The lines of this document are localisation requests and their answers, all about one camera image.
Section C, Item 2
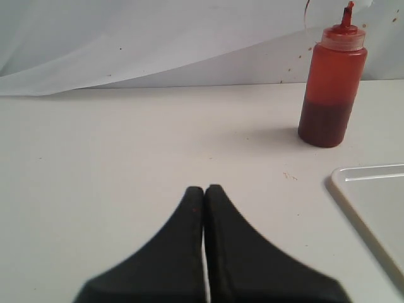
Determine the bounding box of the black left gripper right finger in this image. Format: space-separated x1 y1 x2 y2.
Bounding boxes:
204 185 347 302

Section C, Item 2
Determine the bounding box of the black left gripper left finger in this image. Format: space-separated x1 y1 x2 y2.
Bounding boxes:
75 186 205 302

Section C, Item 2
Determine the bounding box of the red ketchup squeeze bottle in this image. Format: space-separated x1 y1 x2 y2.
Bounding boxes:
298 1 367 148

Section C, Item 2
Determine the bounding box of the white rectangular plastic tray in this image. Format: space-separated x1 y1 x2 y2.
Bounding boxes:
326 163 403 291

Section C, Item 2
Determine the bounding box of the white paper backdrop sheet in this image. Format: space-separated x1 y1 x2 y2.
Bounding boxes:
0 0 373 97

